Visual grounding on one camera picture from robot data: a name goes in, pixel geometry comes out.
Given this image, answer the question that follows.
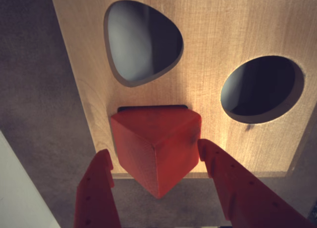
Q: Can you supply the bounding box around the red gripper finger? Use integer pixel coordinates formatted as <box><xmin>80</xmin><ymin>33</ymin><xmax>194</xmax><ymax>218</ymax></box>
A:
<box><xmin>197</xmin><ymin>138</ymin><xmax>317</xmax><ymax>228</ymax></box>
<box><xmin>73</xmin><ymin>148</ymin><xmax>122</xmax><ymax>228</ymax></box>

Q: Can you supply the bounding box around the wooden shape sorter box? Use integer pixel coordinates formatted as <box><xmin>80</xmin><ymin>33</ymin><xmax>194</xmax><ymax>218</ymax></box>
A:
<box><xmin>49</xmin><ymin>0</ymin><xmax>317</xmax><ymax>181</ymax></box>

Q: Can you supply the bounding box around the red wooden cube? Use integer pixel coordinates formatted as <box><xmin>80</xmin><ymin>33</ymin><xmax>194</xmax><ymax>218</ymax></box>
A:
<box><xmin>109</xmin><ymin>106</ymin><xmax>203</xmax><ymax>200</ymax></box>

